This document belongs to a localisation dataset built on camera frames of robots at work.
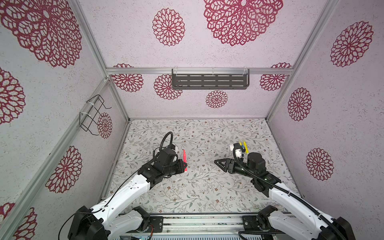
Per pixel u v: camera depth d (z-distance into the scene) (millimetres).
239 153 701
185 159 800
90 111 766
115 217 412
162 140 603
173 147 730
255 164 594
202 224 749
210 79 992
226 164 675
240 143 1056
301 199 481
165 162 578
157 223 734
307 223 444
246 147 1032
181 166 684
